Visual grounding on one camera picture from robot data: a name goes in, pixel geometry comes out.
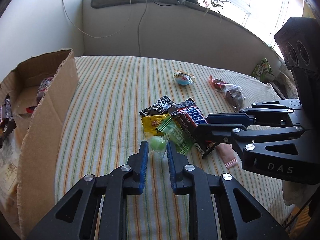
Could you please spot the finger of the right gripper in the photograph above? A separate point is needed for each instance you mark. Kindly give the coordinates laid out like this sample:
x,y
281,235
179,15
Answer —
x,y
237,134
232,118

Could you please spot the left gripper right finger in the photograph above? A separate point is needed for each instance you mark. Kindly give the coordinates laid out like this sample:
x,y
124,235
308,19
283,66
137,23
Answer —
x,y
180,184

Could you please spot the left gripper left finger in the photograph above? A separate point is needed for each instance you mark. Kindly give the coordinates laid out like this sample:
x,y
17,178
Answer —
x,y
138,162

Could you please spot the green candy packet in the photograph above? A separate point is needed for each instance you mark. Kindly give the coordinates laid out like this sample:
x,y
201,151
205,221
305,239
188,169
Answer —
x,y
176,134

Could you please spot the Snickers bar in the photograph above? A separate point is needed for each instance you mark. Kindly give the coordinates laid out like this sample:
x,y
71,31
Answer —
x,y
8,123
188,116

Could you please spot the black white snack packet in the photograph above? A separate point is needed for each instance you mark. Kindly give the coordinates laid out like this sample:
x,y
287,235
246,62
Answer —
x,y
160,107

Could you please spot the yellow quail egg packet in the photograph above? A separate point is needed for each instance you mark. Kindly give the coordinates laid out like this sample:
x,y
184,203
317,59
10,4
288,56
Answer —
x,y
183,78

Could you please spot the red clear pastry packet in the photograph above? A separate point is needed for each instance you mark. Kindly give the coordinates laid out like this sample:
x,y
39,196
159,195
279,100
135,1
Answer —
x,y
45,83

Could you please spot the pink sachet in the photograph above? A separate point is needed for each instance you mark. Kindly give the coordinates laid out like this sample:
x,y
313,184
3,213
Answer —
x,y
227,155

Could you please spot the red clear chocolate packet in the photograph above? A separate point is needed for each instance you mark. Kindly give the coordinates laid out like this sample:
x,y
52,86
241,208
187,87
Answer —
x,y
232,93

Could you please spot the green jelly cup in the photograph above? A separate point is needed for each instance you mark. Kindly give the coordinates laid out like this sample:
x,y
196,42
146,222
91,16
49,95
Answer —
x,y
158,144

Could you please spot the green snack bag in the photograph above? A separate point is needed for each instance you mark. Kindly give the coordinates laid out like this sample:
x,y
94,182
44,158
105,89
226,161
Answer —
x,y
263,71

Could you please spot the yellow snack packet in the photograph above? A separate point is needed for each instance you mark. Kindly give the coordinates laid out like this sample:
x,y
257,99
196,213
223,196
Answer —
x,y
151,122

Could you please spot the bread slices packet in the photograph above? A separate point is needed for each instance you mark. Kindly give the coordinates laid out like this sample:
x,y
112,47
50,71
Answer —
x,y
10,154

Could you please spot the cardboard box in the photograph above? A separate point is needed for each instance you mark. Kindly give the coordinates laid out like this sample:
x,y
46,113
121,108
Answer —
x,y
39,133

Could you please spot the dark windowsill mat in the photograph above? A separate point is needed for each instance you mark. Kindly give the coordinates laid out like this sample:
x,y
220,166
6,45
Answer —
x,y
98,4

